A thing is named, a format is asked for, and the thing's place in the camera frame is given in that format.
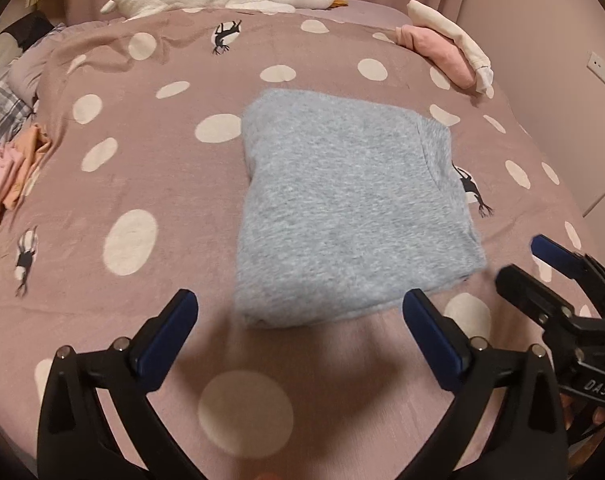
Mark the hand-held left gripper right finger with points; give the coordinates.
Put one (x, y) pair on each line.
(432, 342)

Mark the pink polka dot blanket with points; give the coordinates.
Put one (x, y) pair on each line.
(157, 160)

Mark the grey sweatshirt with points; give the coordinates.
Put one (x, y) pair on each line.
(352, 200)

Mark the person's right hand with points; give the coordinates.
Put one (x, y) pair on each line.
(599, 415)

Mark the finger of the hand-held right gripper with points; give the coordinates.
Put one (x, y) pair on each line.
(527, 287)
(557, 256)

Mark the orange garment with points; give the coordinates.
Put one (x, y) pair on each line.
(30, 155)

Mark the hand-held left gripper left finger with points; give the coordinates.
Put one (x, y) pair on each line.
(167, 340)

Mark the white folded garment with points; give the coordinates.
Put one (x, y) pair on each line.
(457, 35)

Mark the lavender pillow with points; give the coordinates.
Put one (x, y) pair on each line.
(32, 62)

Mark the dark cloth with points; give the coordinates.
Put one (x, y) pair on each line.
(27, 30)

